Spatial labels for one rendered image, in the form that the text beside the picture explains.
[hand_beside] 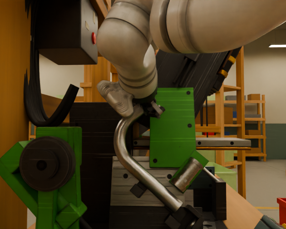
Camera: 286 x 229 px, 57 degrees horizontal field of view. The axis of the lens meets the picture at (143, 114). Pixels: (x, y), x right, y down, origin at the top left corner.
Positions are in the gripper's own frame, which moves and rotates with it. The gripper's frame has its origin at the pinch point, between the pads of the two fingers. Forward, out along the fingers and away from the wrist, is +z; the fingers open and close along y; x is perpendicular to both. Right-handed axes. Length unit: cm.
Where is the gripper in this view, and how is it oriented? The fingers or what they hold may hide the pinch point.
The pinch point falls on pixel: (143, 105)
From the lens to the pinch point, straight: 66.1
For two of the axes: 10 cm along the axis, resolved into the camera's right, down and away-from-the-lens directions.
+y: -6.8, -6.9, 2.6
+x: -7.3, 6.6, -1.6
